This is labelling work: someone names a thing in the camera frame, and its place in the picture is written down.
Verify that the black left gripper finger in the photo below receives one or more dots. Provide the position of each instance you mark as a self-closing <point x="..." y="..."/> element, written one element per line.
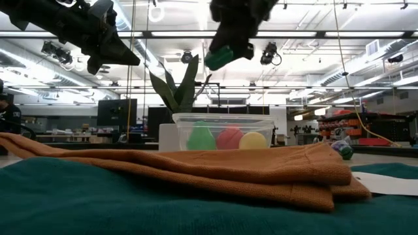
<point x="119" y="47"/>
<point x="114" y="58"/>

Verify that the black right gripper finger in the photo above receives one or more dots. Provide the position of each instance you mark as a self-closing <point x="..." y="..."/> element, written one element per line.
<point x="225" y="37"/>
<point x="249" y="51"/>

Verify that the dark green toy pepper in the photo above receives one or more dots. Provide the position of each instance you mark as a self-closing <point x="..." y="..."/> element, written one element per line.
<point x="218" y="60"/>

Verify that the red toy tomato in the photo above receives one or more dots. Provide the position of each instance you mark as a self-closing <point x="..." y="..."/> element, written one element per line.
<point x="229" y="138"/>

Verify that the yellow toy lemon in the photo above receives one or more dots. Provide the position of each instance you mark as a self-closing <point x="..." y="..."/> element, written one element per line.
<point x="253" y="141"/>

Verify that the light green toy fruit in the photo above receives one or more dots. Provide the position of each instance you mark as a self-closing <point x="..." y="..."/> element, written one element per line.
<point x="200" y="138"/>

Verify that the purple toy eggplant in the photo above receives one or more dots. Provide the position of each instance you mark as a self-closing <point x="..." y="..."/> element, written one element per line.
<point x="343" y="150"/>

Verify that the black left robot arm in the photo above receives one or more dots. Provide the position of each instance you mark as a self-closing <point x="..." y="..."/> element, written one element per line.
<point x="19" y="13"/>

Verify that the clear plastic tupperware container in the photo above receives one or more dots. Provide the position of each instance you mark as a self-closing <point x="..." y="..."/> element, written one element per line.
<point x="225" y="119"/>

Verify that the round black ceiling fixture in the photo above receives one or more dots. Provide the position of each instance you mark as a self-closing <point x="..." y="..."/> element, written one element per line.
<point x="186" y="57"/>

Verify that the black background monitor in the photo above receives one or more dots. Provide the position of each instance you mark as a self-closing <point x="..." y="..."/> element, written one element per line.
<point x="117" y="112"/>

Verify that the artificial plant in white pot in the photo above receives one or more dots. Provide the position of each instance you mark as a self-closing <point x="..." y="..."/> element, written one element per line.
<point x="186" y="94"/>

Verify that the black partition panel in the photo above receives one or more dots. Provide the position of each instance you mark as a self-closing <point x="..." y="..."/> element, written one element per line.
<point x="155" y="125"/>

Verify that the background work table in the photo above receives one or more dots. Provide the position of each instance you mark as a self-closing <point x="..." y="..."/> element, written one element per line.
<point x="65" y="138"/>

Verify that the person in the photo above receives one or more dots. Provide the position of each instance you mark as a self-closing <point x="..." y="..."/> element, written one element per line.
<point x="9" y="117"/>

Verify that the folded orange cloth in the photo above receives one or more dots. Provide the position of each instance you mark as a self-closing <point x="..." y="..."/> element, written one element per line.
<point x="228" y="169"/>

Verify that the shelf with orange bins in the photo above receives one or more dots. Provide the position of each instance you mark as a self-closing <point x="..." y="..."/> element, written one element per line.
<point x="359" y="130"/>

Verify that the dark green cloth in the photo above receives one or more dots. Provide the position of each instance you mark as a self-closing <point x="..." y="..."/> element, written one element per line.
<point x="98" y="209"/>

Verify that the white paper tag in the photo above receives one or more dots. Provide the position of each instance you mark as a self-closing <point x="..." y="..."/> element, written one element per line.
<point x="388" y="183"/>

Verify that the black hanging camera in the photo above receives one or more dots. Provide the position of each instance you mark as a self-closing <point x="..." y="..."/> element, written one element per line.
<point x="269" y="52"/>

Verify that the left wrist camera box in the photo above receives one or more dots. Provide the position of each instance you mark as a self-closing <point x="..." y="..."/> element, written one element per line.
<point x="101" y="9"/>

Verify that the black overhead frame bar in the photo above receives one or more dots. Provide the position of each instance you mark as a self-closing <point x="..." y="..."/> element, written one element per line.
<point x="147" y="34"/>

